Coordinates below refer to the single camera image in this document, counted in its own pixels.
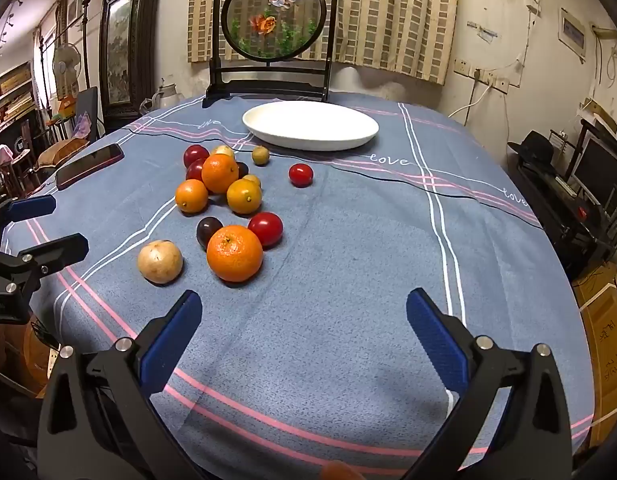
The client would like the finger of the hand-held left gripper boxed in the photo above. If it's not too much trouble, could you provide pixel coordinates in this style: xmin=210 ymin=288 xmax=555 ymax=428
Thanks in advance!
xmin=0 ymin=233 xmax=89 ymax=302
xmin=0 ymin=194 xmax=57 ymax=235

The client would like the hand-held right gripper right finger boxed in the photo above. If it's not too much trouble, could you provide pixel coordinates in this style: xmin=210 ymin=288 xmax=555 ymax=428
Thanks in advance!
xmin=403 ymin=287 xmax=574 ymax=480

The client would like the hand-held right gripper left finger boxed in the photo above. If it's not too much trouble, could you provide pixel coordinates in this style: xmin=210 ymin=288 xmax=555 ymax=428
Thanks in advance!
xmin=37 ymin=290 xmax=204 ymax=480

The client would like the large pale tan fruit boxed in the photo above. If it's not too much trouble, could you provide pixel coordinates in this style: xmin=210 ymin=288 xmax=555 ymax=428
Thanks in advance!
xmin=137 ymin=240 xmax=184 ymax=284

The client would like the large rough tangerine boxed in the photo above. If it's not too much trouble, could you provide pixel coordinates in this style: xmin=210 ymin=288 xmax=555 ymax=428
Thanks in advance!
xmin=206 ymin=225 xmax=264 ymax=283

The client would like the smooth orange kumquat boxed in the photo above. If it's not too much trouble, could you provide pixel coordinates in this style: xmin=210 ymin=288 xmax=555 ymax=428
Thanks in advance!
xmin=175 ymin=179 xmax=209 ymax=213
xmin=226 ymin=179 xmax=262 ymax=215

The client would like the medium tangerine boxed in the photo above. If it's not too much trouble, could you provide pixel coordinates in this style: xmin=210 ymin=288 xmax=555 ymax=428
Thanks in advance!
xmin=201 ymin=153 xmax=239 ymax=195

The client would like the small red cherry tomato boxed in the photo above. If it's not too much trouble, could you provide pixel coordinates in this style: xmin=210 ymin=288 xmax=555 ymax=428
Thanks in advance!
xmin=288 ymin=163 xmax=314 ymax=188

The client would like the white oval plate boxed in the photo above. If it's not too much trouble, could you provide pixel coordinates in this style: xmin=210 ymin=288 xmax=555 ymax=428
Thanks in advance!
xmin=242 ymin=101 xmax=380 ymax=151

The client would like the brown cushion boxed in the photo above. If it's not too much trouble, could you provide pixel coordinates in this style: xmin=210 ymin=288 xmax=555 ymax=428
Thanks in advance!
xmin=36 ymin=137 xmax=89 ymax=168

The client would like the bookshelf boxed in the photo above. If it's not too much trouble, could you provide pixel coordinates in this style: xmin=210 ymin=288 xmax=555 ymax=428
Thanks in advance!
xmin=0 ymin=62 xmax=36 ymax=136

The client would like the black chair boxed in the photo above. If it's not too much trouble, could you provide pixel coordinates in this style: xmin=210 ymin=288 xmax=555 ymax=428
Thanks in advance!
xmin=76 ymin=86 xmax=102 ymax=143

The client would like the blue checked tablecloth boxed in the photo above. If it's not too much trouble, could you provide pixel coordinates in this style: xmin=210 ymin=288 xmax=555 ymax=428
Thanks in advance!
xmin=1 ymin=91 xmax=597 ymax=480

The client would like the standing fan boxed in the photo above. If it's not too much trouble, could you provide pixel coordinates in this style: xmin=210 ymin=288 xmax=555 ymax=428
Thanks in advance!
xmin=52 ymin=42 xmax=82 ymax=101

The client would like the white kettle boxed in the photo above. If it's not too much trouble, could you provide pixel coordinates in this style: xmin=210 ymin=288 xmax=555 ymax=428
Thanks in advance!
xmin=140 ymin=80 xmax=182 ymax=113

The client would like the cardboard box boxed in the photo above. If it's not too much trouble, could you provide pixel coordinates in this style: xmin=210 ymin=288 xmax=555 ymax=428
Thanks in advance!
xmin=571 ymin=265 xmax=617 ymax=456

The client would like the wooden coat rack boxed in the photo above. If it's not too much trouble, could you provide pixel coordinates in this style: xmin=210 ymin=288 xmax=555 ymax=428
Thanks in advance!
xmin=81 ymin=0 xmax=92 ymax=88

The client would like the black desk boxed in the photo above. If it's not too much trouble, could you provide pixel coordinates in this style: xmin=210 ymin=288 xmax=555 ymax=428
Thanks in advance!
xmin=509 ymin=160 xmax=617 ymax=281

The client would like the dark wooden cabinet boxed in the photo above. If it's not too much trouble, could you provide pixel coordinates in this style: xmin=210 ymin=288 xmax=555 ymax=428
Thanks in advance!
xmin=99 ymin=0 xmax=164 ymax=133

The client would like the black hat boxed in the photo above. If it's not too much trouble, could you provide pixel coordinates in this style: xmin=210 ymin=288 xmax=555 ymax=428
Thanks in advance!
xmin=507 ymin=131 xmax=554 ymax=163

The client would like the computer monitor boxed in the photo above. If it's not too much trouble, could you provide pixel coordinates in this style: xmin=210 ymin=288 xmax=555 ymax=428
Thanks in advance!
xmin=571 ymin=137 xmax=617 ymax=208

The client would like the round embroidered table screen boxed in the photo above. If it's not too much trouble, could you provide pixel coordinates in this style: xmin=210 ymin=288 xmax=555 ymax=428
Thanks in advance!
xmin=202 ymin=0 xmax=341 ymax=109

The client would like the striped beige curtain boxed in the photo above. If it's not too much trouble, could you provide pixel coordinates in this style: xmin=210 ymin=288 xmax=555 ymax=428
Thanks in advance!
xmin=188 ymin=0 xmax=460 ymax=86

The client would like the white wall socket strip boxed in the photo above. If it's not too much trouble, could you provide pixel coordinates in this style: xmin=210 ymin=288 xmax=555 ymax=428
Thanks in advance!
xmin=453 ymin=57 xmax=509 ymax=93

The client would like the framed wall picture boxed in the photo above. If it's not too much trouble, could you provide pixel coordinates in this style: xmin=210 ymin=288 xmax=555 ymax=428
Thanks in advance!
xmin=559 ymin=8 xmax=587 ymax=63

